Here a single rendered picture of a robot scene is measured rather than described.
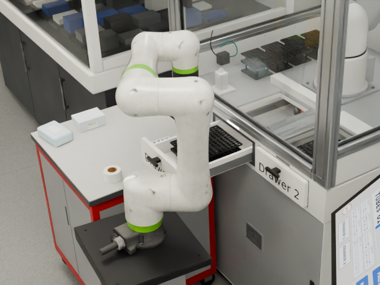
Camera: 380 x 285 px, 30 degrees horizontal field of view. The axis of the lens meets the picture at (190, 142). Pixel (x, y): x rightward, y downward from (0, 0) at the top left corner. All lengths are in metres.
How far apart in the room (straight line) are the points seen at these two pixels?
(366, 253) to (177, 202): 0.64
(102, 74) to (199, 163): 1.27
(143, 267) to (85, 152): 0.83
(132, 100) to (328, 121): 0.65
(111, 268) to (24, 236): 1.56
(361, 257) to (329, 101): 0.53
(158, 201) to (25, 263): 1.52
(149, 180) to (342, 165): 0.65
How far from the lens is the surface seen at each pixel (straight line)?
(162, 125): 3.16
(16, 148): 4.63
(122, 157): 2.97
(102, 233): 2.50
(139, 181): 2.31
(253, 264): 3.08
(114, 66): 3.37
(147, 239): 2.41
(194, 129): 2.09
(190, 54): 2.43
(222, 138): 2.78
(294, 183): 2.54
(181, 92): 2.02
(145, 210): 2.33
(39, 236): 3.86
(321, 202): 2.48
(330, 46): 2.19
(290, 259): 2.80
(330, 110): 2.27
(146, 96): 2.02
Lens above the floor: 2.37
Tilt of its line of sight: 32 degrees down
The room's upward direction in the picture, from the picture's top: 3 degrees counter-clockwise
